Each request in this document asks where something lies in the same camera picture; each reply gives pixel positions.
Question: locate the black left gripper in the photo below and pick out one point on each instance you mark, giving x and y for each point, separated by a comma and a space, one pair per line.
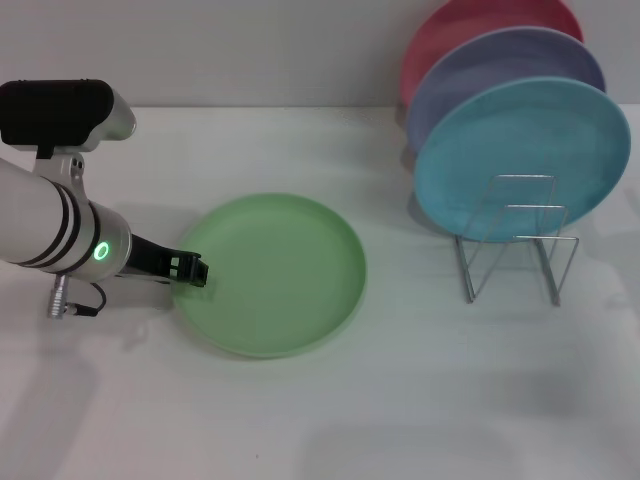
147, 257

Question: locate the green round plastic plate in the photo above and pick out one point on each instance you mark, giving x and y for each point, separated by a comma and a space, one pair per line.
280, 280

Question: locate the pink round plastic plate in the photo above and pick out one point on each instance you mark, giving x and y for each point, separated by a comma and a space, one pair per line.
435, 45

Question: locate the purple round plastic plate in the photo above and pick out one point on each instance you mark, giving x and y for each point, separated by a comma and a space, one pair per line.
480, 70

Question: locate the blue round plastic plate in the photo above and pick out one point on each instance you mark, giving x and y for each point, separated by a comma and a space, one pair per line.
520, 135

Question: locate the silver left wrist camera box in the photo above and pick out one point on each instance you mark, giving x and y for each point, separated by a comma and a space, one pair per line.
50, 112

